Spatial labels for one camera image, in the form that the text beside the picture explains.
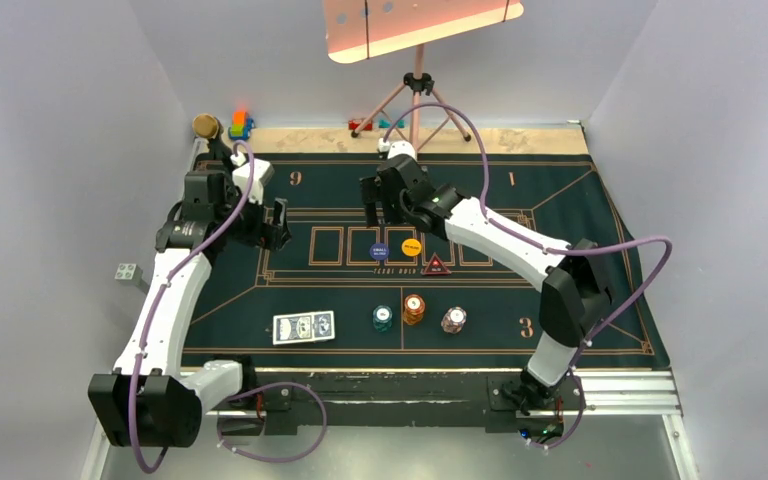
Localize dark green poker mat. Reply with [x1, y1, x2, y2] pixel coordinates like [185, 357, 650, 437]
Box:
[182, 153, 670, 370]

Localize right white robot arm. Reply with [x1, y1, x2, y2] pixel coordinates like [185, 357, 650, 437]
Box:
[359, 154, 613, 410]

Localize pink music stand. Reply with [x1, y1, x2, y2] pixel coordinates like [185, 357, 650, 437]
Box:
[323, 0, 525, 150]

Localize blue playing card deck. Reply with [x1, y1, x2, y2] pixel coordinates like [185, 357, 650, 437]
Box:
[272, 310, 336, 346]

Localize teal toy block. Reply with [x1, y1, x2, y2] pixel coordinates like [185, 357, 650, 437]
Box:
[378, 119, 405, 129]

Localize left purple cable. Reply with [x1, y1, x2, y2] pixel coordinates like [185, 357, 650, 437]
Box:
[126, 140, 328, 476]

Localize red toy block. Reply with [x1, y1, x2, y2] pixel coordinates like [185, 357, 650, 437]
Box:
[348, 118, 374, 131]

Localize red triangular dealer button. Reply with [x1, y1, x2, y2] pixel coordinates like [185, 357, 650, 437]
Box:
[422, 253, 451, 276]

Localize gold round knob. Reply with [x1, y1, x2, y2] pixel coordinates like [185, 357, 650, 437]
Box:
[191, 113, 222, 140]

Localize colourful toy block stack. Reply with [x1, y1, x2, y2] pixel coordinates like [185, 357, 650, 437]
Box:
[228, 110, 255, 141]

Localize grey lego block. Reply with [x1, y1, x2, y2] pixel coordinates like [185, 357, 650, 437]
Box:
[114, 263, 150, 294]

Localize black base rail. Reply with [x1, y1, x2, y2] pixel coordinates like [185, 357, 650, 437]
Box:
[212, 368, 585, 437]

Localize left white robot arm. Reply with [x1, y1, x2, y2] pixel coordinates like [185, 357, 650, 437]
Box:
[88, 167, 291, 448]

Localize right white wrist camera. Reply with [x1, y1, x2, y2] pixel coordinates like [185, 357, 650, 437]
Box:
[377, 138, 417, 160]

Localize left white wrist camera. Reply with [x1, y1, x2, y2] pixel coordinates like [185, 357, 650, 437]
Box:
[231, 153, 274, 205]

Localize blue small blind button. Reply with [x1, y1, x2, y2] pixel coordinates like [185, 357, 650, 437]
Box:
[369, 243, 390, 261]

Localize pink poker chip stack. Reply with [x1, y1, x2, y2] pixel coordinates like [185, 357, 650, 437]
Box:
[441, 306, 467, 334]

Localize green poker chip stack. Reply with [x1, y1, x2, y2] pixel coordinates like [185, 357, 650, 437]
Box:
[372, 305, 393, 332]

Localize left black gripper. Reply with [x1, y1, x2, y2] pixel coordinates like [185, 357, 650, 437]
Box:
[214, 183, 289, 251]

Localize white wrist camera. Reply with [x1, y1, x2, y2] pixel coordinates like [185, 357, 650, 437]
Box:
[231, 153, 274, 205]
[377, 138, 417, 160]

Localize yellow big blind button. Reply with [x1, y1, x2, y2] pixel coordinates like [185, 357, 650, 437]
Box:
[401, 238, 422, 257]

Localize orange poker chip stack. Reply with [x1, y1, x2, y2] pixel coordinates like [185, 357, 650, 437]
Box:
[402, 294, 426, 325]

